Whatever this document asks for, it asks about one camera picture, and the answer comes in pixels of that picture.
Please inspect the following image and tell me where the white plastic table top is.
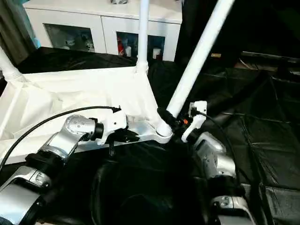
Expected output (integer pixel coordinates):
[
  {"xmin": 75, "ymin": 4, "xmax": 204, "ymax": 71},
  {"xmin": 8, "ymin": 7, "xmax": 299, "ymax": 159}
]
[{"xmin": 0, "ymin": 65, "xmax": 174, "ymax": 166}]

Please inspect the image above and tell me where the white plastic table leg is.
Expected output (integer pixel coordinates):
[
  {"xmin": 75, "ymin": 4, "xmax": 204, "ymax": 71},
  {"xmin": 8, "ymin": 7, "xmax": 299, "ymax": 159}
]
[
  {"xmin": 0, "ymin": 48, "xmax": 25, "ymax": 84},
  {"xmin": 135, "ymin": 0, "xmax": 150, "ymax": 75},
  {"xmin": 156, "ymin": 0, "xmax": 236, "ymax": 139}
]

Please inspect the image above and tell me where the black mat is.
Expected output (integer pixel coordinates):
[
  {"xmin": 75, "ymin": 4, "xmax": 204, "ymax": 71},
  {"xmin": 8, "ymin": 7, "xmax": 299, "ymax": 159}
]
[{"xmin": 0, "ymin": 45, "xmax": 300, "ymax": 225}]

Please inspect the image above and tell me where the white glass-door cabinet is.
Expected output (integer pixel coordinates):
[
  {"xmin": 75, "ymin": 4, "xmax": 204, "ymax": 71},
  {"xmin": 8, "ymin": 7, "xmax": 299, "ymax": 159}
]
[{"xmin": 23, "ymin": 0, "xmax": 183, "ymax": 62}]

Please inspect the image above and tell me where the dark low bench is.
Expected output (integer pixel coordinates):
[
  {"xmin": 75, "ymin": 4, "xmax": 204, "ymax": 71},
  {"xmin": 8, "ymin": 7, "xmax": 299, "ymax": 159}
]
[{"xmin": 240, "ymin": 51, "xmax": 300, "ymax": 71}]

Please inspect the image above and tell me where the black speaker with gold label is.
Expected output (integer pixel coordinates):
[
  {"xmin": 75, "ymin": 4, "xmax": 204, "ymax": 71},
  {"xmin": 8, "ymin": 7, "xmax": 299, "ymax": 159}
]
[{"xmin": 178, "ymin": 0, "xmax": 300, "ymax": 68}]

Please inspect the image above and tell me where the grey-brown curtain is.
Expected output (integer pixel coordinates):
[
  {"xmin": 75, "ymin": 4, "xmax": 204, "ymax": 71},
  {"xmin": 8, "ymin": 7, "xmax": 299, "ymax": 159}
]
[{"xmin": 0, "ymin": 0, "xmax": 38, "ymax": 66}]

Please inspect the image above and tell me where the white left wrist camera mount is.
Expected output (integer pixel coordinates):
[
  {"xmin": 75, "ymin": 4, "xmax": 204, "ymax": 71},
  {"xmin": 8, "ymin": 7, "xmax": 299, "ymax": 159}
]
[{"xmin": 95, "ymin": 107, "xmax": 130, "ymax": 146}]

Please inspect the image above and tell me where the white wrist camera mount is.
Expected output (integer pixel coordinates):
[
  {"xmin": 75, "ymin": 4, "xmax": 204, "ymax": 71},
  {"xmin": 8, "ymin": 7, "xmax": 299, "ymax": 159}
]
[
  {"xmin": 181, "ymin": 100, "xmax": 208, "ymax": 144},
  {"xmin": 95, "ymin": 107, "xmax": 130, "ymax": 146}
]

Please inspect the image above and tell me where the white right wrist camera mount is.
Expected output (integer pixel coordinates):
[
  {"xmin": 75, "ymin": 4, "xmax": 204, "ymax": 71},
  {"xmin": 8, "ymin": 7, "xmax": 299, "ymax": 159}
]
[{"xmin": 181, "ymin": 100, "xmax": 208, "ymax": 144}]

